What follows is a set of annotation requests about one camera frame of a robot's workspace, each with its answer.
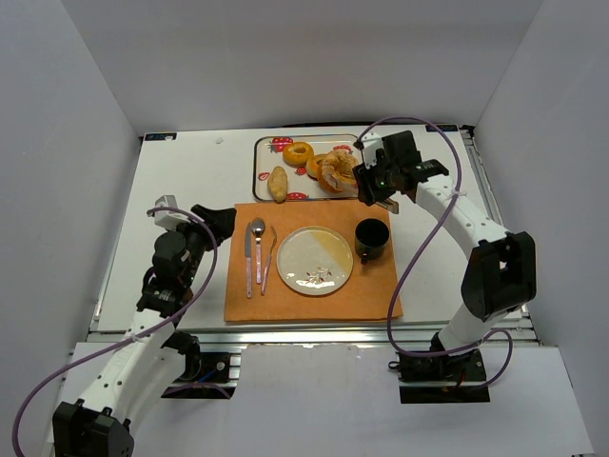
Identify rose gold fork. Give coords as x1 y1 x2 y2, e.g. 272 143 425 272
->
261 225 277 296

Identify black table corner label left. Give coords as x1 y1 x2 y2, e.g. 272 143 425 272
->
144 132 177 142

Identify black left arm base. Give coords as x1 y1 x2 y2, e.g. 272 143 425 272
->
162 332 237 400

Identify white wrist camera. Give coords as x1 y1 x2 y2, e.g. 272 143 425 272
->
147 194 189 231
354 132 383 169

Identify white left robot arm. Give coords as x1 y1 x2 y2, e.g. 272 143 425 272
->
52 197 237 456

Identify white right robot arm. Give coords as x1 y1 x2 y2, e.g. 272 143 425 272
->
353 130 537 356

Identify orange glazed ring donut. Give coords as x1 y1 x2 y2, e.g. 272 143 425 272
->
283 142 314 167

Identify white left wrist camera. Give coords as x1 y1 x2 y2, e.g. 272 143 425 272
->
147 194 189 231

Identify large sugar-crusted bundt bread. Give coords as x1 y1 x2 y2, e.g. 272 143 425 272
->
317 149 358 195

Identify black table corner label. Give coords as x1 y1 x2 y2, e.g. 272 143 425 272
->
425 124 460 133
144 132 177 142

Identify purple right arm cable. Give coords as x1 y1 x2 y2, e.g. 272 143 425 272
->
354 115 515 392

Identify black table corner label right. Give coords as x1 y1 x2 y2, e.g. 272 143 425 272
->
425 124 460 133

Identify oblong baked bread roll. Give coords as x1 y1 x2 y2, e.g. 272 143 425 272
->
267 166 288 203

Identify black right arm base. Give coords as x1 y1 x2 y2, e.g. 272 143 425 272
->
387 333 490 405

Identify metal kitchen tongs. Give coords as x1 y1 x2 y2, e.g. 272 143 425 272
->
332 175 401 214

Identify dark green mug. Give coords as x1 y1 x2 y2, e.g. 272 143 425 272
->
355 218 390 265

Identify knife with pink handle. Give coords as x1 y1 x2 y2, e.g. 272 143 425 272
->
244 223 252 299

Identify round cream ceramic plate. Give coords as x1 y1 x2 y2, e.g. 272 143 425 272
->
276 226 354 296

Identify spoon with pink handle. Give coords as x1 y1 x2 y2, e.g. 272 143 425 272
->
251 217 265 285

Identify aluminium frame rail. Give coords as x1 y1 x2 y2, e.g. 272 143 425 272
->
85 315 540 381

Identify pale ring donut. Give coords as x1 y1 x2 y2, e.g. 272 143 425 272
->
305 154 326 180

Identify strawberry pattern rectangular tray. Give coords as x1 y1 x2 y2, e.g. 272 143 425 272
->
252 133 362 202

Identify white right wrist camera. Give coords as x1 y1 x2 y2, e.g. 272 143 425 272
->
354 132 383 169

